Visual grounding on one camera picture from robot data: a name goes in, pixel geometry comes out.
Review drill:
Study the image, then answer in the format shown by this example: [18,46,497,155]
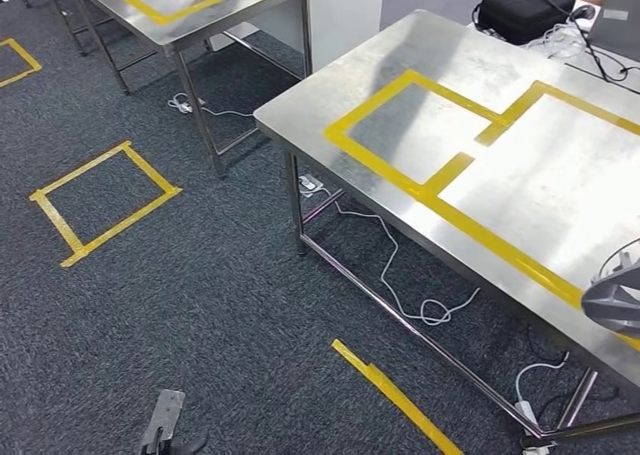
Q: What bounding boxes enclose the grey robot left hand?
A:
[139,428,210,455]

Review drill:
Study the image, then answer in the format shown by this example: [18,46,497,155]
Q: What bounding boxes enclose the silver wheel hubcap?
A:
[580,236,640,339]

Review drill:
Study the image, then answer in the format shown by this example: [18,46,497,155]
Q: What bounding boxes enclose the steel workbench with tape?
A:
[254,9,640,450]

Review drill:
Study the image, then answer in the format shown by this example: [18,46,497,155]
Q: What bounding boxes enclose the yellow workbench tape outline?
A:
[324,68,640,354]

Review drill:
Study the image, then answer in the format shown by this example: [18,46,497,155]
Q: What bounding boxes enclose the yellow floor tape strip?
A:
[331,339,465,455]

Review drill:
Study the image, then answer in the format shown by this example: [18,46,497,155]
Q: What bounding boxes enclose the yellow table tape outline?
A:
[87,0,278,27]

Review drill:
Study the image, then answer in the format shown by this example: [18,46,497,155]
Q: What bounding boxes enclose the steel table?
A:
[62,0,326,178]

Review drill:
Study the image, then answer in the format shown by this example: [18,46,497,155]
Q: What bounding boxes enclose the white cabinet panel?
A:
[208,0,387,74]

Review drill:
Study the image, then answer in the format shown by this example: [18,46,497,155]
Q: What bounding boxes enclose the black carry bag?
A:
[471,0,577,47]

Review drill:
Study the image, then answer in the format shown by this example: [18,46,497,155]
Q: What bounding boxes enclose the black computer mouse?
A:
[568,3,597,24]

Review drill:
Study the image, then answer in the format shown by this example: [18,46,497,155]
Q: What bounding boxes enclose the grey laptop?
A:
[586,0,640,64]

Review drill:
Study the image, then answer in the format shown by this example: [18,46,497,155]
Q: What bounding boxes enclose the dark metal table frame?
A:
[5,0,132,97]

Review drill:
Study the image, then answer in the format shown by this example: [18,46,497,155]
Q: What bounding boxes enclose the white cable bundle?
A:
[522,22,587,61]

